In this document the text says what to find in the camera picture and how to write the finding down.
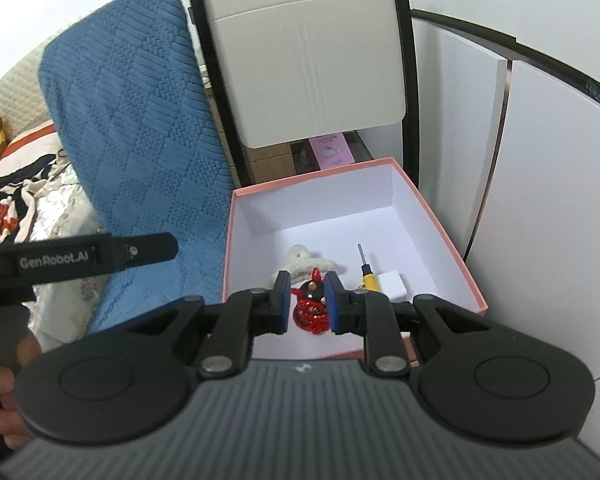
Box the blue quilted cushion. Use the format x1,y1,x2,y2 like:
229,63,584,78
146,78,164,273
37,0,234,337

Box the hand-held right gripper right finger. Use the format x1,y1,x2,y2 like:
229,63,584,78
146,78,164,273
323,270,507,379

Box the floral bed sheet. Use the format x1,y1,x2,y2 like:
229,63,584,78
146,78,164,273
25,164,117,347

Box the small white box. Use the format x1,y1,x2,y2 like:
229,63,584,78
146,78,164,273
377,270,409,304

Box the red tasselled ornament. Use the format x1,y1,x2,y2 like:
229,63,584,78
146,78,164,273
291,267,332,336

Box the yellow screwdriver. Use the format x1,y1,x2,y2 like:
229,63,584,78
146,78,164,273
357,242,384,294

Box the person's left hand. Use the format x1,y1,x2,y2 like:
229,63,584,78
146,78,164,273
0,361,32,453

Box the purple box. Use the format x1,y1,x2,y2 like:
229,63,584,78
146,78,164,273
308,133,356,170

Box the beige quilted headboard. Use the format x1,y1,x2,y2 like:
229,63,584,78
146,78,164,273
0,34,64,134

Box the brown cardboard box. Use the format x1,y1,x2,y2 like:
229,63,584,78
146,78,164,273
245,140,299,182

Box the grey chair with black frame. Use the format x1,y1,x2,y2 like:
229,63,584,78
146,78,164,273
187,0,421,192

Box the striped blanket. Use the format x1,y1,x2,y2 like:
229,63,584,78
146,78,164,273
0,122,77,247

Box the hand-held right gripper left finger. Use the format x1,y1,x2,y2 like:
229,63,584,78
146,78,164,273
122,270,291,380

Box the pink cardboard box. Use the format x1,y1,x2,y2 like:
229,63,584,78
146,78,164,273
221,156,489,367

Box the white plush toy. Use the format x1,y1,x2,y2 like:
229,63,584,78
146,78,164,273
270,243,349,287

